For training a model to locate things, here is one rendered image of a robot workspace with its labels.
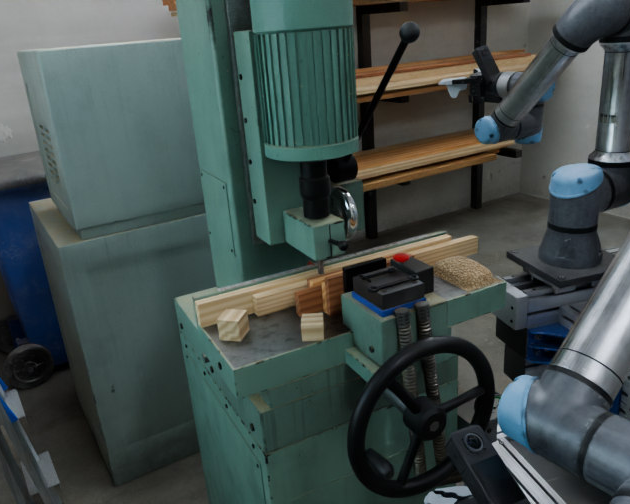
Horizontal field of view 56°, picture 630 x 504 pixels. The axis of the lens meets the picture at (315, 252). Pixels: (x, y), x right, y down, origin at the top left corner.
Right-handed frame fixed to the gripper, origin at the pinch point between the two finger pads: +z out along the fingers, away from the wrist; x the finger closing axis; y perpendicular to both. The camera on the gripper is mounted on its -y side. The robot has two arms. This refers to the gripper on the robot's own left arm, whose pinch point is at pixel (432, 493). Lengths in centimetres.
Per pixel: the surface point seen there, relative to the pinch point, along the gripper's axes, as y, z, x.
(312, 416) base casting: -9.9, 33.0, -1.4
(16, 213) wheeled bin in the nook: -103, 187, -45
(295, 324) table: -26.8, 32.9, 0.3
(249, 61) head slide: -76, 25, 3
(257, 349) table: -24.4, 29.0, -9.2
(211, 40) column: -84, 30, -1
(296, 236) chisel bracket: -44, 36, 7
